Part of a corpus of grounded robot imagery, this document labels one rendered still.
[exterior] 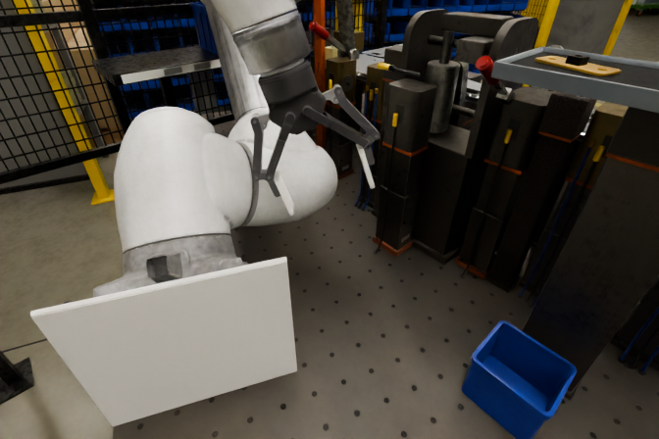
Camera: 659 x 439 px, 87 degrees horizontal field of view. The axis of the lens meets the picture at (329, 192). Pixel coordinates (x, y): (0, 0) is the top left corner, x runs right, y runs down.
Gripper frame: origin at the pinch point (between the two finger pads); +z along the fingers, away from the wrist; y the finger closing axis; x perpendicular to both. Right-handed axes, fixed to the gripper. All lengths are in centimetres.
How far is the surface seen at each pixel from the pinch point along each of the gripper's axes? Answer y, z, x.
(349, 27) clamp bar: -16, -18, -46
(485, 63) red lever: -25.8, -12.3, 2.9
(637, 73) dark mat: -38.0, -8.2, 12.3
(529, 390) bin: -19.8, 34.9, 18.5
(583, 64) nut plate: -33.7, -10.3, 9.9
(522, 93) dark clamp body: -35.7, -2.5, -6.7
